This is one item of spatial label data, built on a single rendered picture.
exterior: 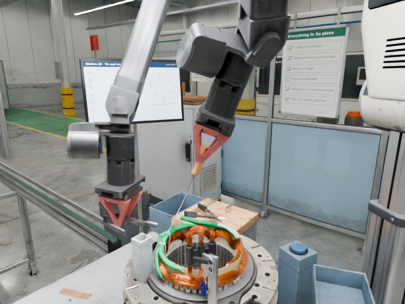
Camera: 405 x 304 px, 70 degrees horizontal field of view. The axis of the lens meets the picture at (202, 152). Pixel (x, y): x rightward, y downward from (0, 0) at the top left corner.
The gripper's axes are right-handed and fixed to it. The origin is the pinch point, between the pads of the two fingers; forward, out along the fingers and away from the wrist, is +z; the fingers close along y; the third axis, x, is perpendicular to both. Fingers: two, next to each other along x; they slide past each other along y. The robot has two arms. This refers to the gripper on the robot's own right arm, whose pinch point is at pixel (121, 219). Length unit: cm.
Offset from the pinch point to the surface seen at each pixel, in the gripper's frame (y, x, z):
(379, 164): -206, 107, 31
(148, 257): 7.0, 10.3, 2.3
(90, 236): -55, -53, 49
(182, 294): 9.8, 18.5, 6.0
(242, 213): -32.8, 22.5, 9.4
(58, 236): -146, -163, 128
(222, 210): -33.0, 15.9, 9.8
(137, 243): 8.2, 8.5, -1.0
